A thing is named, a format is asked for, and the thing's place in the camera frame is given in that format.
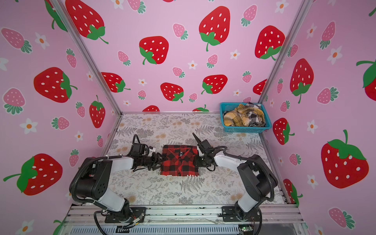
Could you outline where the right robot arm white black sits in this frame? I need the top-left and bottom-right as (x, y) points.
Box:
(195, 136), (278, 221)

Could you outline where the left corner aluminium post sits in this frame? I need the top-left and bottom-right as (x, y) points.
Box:
(52, 0), (122, 117)

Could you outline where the teal plastic basket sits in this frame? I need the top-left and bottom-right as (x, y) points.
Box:
(220, 102), (272, 134)

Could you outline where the red black plaid shirt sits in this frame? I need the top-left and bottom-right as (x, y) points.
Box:
(161, 145), (199, 177)

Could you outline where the aluminium rail frame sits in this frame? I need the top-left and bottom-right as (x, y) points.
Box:
(58, 204), (310, 235)

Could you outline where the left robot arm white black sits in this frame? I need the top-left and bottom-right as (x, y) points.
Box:
(69, 144), (167, 222)

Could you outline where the corner aluminium post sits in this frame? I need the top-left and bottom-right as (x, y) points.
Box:
(52, 0), (122, 117)
(259, 0), (313, 103)

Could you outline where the right corner aluminium post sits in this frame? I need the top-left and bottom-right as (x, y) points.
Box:
(259, 0), (313, 103)

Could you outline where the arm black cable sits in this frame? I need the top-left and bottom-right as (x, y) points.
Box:
(192, 132), (275, 235)
(70, 134), (142, 235)

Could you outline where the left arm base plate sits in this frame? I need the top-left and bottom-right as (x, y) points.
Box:
(105, 207), (147, 224)

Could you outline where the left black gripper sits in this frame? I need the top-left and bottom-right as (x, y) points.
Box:
(140, 152), (168, 170)

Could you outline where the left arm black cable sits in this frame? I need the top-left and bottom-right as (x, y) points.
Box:
(70, 134), (142, 235)

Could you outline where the yellow plaid shirt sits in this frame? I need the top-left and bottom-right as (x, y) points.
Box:
(223, 103), (266, 127)

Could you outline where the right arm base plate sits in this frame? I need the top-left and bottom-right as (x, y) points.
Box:
(219, 206), (262, 222)

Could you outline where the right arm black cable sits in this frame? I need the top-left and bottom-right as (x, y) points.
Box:
(192, 132), (275, 235)

